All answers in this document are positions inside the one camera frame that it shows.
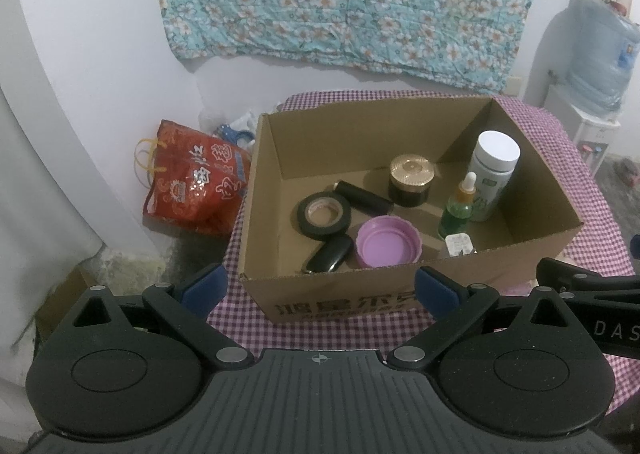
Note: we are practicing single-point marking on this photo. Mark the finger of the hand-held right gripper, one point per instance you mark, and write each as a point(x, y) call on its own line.
point(636, 246)
point(590, 284)

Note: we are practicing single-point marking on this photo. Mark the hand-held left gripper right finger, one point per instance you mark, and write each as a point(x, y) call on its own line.
point(437, 294)

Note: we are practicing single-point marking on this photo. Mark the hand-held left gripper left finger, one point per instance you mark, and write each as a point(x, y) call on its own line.
point(202, 291)

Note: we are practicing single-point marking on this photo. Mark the purple plastic lid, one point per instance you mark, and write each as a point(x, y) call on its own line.
point(387, 249)

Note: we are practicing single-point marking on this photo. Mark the green dropper bottle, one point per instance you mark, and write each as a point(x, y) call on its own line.
point(457, 214)

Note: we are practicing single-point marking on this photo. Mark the black jar with gold lid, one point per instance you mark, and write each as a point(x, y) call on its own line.
point(411, 184)

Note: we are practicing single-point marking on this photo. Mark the black key fob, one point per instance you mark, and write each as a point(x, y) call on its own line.
point(330, 254)

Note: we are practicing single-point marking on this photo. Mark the black cylinder tube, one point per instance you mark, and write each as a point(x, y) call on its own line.
point(365, 198)

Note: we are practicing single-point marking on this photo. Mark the black tape roll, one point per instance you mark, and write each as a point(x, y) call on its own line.
point(322, 235)

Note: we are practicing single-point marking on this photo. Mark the white pill bottle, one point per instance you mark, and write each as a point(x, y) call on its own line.
point(492, 168)

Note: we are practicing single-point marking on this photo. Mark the brown cardboard box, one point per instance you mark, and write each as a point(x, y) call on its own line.
point(280, 153)

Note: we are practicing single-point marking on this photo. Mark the purple checkered tablecloth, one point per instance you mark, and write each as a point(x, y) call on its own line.
point(590, 214)

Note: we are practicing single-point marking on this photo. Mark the dark red shoe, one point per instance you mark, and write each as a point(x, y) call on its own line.
point(627, 168)

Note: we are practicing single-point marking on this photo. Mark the red gift bag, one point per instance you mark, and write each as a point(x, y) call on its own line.
point(195, 184)

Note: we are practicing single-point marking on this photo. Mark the brown cardboard piece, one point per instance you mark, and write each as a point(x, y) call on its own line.
point(62, 301)

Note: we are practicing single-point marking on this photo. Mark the white water dispenser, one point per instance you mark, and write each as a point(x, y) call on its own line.
point(565, 108)

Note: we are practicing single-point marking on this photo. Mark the blue plastic item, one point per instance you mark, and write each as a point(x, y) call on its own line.
point(237, 133)

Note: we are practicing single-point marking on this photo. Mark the blue water jug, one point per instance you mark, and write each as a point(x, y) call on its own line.
point(600, 58)

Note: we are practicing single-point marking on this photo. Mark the white wall outlet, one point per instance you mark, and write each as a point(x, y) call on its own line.
point(513, 86)

